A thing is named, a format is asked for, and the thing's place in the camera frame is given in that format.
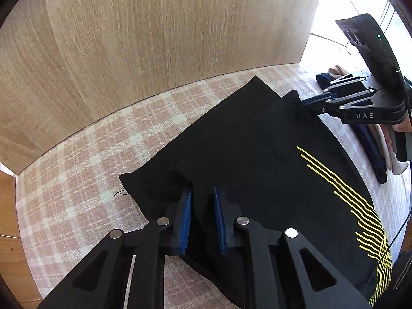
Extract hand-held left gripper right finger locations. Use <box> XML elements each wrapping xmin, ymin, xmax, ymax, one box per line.
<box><xmin>214</xmin><ymin>187</ymin><xmax>372</xmax><ymax>309</ymax></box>

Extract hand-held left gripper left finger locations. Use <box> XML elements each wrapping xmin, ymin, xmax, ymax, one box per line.
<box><xmin>37</xmin><ymin>188</ymin><xmax>193</xmax><ymax>309</ymax></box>

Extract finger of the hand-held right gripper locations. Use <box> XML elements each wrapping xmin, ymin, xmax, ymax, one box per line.
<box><xmin>323</xmin><ymin>74</ymin><xmax>371</xmax><ymax>99</ymax></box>
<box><xmin>300</xmin><ymin>88</ymin><xmax>383</xmax><ymax>117</ymax></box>

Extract black shirt with yellow lines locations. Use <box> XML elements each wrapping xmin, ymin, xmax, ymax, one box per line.
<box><xmin>118</xmin><ymin>75</ymin><xmax>394</xmax><ymax>309</ymax></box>

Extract person's right hand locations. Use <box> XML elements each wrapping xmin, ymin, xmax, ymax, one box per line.
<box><xmin>393</xmin><ymin>121</ymin><xmax>412</xmax><ymax>135</ymax></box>

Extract pink plaid blanket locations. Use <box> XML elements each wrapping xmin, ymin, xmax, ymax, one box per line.
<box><xmin>15</xmin><ymin>63</ymin><xmax>412</xmax><ymax>309</ymax></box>

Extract pine plank board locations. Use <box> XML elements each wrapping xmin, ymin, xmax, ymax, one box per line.
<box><xmin>0</xmin><ymin>167</ymin><xmax>42</xmax><ymax>303</ymax></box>

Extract large light wooden board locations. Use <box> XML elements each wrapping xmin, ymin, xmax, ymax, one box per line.
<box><xmin>0</xmin><ymin>0</ymin><xmax>324</xmax><ymax>174</ymax></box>

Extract black cable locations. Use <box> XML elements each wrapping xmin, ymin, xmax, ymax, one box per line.
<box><xmin>388</xmin><ymin>211</ymin><xmax>412</xmax><ymax>255</ymax></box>

